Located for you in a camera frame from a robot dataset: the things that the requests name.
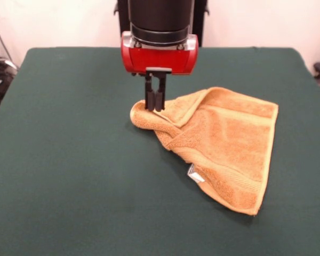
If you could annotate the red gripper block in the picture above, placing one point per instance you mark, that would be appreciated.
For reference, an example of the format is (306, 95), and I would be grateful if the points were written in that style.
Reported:
(160, 60)

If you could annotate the tan terry towel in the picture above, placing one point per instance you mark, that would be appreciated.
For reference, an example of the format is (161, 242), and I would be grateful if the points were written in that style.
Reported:
(229, 138)

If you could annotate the dark green table cloth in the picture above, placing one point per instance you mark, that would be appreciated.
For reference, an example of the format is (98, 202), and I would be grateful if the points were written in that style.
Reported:
(82, 186)

